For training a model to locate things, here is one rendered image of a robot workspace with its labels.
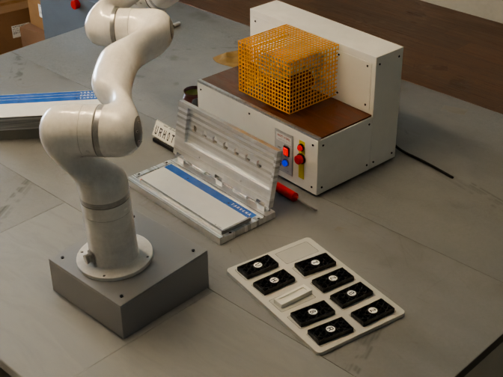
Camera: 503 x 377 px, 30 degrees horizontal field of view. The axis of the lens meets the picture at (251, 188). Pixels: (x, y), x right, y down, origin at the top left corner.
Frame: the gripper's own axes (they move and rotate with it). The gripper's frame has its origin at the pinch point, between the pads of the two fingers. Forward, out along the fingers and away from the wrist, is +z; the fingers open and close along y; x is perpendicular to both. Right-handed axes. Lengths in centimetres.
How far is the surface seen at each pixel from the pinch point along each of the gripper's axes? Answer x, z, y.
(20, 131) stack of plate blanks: -39, 34, -12
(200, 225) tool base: -69, -35, 23
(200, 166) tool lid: -46, -19, 28
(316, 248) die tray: -70, -59, 47
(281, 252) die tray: -74, -54, 39
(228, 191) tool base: -54, -28, 34
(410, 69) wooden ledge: 30, -11, 109
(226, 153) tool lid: -44, -31, 29
